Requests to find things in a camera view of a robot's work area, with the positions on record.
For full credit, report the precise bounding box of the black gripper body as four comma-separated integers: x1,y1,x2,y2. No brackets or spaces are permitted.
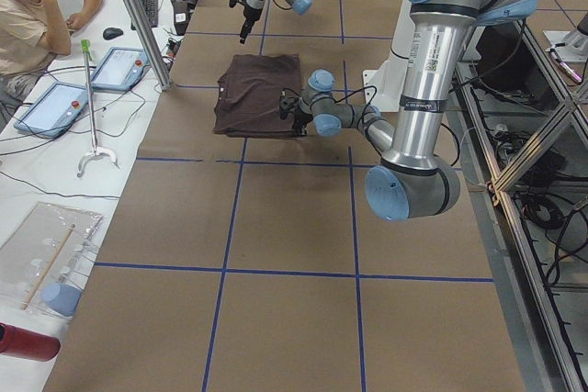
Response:
278,91,313,133
229,0,264,22

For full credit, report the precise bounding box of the dark brown t-shirt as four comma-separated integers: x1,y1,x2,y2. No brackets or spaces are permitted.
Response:
213,54,301,139

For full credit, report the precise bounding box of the black keyboard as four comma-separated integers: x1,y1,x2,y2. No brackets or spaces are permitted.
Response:
140,0,159,28

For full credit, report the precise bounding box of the far blue teach pendant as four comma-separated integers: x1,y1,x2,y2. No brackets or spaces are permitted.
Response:
91,47,149,93

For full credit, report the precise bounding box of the blue teach pendant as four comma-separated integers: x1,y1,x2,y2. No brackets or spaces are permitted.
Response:
91,47,149,93
13,82,88,139

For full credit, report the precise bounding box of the black computer mouse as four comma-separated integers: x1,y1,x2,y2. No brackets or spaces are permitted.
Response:
102,27,124,40

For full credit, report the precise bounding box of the silver reacher grabber tool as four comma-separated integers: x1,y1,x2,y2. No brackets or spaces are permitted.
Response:
76,39,119,178

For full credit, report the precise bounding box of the near blue teach pendant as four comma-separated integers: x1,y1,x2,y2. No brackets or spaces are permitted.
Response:
13,82,88,139

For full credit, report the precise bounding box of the seated person beige shirt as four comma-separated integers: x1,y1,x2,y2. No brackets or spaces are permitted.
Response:
1,0,103,106

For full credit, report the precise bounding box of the blue tape line lengthwise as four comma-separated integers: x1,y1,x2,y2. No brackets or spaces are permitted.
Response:
200,33,267,392

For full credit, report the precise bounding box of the blue tape line crosswise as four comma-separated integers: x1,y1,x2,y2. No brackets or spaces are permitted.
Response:
94,262,494,284

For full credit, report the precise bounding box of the wooden stick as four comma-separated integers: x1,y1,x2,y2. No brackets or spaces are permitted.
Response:
21,224,75,310

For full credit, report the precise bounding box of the clear plastic tray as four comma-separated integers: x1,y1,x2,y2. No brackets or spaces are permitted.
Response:
1,202,103,317

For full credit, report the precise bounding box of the light blue cup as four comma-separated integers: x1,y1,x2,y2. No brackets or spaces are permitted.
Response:
41,283,82,317

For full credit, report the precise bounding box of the red bottle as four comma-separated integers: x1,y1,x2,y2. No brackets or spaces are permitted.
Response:
1,323,61,362

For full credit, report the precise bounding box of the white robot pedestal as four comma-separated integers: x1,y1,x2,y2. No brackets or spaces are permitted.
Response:
363,0,415,112

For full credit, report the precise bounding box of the aluminium frame post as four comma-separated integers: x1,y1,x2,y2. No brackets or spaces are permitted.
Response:
123,0,172,91

